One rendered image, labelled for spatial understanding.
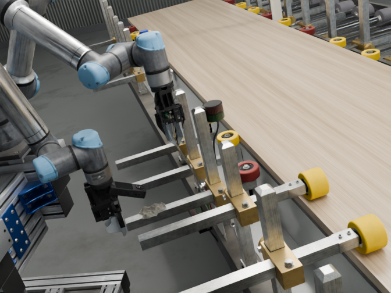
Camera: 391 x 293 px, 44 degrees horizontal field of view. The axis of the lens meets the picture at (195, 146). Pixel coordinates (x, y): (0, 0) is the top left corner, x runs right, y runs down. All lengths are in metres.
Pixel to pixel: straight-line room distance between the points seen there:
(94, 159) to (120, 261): 1.49
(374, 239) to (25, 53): 1.26
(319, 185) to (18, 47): 1.09
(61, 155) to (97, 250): 1.64
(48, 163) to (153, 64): 0.40
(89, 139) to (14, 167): 0.58
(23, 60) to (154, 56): 0.57
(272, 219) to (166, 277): 1.59
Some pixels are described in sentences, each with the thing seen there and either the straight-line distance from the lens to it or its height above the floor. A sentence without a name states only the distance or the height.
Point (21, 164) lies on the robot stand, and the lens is 1.86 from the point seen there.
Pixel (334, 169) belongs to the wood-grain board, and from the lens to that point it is 1.49.
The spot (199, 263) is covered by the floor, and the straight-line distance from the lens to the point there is 2.62.
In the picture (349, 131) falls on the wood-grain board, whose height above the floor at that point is 0.90.
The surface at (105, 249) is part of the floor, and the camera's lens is 2.94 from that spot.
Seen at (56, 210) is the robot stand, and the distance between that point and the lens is 1.92.
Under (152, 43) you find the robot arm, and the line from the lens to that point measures 1.39.
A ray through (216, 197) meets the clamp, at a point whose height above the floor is 0.87.
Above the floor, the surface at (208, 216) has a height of 0.96.
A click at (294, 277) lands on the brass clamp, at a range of 1.08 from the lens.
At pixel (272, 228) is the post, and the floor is 1.03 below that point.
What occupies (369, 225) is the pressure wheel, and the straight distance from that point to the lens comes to 1.15.
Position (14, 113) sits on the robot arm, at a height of 1.27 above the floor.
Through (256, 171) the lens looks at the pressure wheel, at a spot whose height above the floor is 0.90.
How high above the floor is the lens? 1.69
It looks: 27 degrees down
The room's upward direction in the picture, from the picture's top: 13 degrees counter-clockwise
